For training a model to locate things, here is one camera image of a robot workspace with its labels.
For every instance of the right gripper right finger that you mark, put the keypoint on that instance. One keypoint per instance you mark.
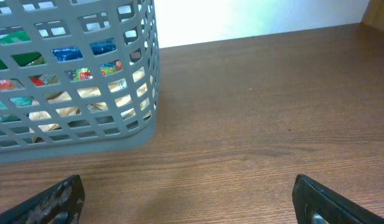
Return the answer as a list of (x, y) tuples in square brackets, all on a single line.
[(316, 203)]

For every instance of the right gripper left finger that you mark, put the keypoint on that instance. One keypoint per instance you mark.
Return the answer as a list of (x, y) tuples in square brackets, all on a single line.
[(61, 203)]

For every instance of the teal wet wipes pack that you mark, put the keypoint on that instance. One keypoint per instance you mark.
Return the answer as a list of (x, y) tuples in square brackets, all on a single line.
[(19, 102)]

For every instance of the grey plastic shopping basket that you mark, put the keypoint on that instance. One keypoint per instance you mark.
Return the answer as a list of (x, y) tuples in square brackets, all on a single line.
[(60, 24)]

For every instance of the tan paper pouch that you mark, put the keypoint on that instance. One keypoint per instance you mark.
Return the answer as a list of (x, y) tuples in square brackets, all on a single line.
[(90, 92)]

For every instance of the blue cardboard food box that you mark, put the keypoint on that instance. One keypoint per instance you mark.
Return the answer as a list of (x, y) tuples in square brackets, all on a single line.
[(72, 53)]

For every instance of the green lid glass jar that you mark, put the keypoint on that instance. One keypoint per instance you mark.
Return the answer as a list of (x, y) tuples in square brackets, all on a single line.
[(28, 59)]

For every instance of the silver tin can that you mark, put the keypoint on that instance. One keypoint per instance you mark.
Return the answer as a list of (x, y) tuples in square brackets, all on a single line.
[(73, 75)]

